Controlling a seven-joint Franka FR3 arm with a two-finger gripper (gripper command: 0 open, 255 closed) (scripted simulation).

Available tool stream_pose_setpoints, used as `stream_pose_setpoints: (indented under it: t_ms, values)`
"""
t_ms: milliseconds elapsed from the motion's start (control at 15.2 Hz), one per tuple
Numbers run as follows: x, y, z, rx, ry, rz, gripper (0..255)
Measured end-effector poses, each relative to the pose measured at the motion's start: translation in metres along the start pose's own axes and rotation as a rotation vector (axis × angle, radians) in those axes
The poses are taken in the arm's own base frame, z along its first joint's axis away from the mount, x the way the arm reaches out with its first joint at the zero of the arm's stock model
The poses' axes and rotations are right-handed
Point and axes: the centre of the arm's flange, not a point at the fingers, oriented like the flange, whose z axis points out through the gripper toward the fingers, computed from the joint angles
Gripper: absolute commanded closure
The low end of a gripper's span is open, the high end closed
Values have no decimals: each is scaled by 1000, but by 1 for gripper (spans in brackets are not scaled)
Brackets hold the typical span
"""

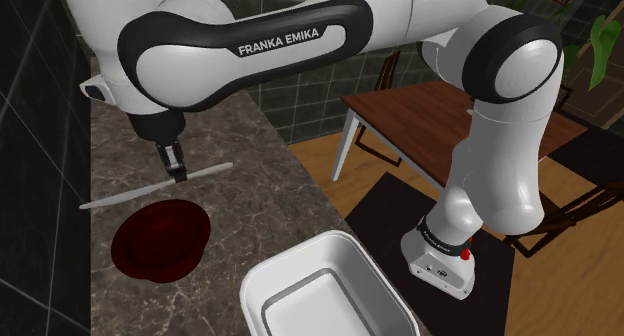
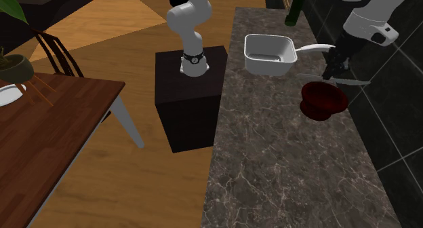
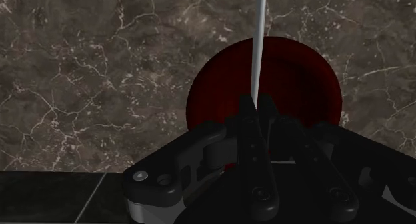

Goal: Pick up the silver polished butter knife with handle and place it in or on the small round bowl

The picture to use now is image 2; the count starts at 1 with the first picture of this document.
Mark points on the brown wooden table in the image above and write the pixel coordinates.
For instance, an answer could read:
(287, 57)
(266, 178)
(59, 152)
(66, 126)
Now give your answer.
(43, 134)

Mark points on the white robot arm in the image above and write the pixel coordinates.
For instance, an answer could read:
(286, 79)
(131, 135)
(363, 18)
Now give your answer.
(190, 15)

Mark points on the dark red bowl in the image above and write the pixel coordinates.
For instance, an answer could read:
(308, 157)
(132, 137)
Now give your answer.
(322, 100)

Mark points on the white plate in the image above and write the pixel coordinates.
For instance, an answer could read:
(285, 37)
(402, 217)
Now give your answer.
(7, 95)

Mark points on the grey kitchen knife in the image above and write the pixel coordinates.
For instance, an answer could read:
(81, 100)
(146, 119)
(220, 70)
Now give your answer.
(350, 81)

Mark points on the dark robot stand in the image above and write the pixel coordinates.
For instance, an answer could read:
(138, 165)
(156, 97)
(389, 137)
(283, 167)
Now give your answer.
(188, 105)

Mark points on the dark green bottle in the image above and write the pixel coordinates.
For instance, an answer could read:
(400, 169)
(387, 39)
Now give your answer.
(295, 9)

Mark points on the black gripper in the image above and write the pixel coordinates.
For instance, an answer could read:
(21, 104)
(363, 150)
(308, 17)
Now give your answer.
(348, 44)

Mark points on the potted plant on wooden stand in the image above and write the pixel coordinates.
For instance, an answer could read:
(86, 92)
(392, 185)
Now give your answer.
(15, 68)

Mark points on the dark wooden chair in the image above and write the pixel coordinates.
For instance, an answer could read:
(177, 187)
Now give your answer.
(61, 57)

